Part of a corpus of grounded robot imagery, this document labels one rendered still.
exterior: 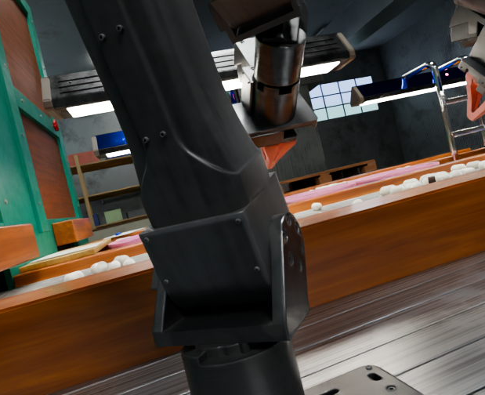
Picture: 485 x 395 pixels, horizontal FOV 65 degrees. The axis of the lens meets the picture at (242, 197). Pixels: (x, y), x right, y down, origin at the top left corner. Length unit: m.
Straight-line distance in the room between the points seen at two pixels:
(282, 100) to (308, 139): 5.28
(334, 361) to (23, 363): 0.30
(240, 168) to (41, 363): 0.33
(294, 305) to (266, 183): 0.07
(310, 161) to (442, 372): 5.44
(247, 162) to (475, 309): 0.28
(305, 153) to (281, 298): 5.51
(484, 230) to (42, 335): 0.55
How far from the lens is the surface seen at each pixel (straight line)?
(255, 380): 0.21
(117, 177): 10.07
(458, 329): 0.38
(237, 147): 0.20
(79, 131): 10.32
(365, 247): 0.50
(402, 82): 1.68
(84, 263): 0.86
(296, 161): 5.63
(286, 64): 0.45
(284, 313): 0.19
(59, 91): 0.77
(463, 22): 0.73
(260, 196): 0.21
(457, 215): 0.58
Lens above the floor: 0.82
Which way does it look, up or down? 1 degrees down
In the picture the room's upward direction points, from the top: 14 degrees counter-clockwise
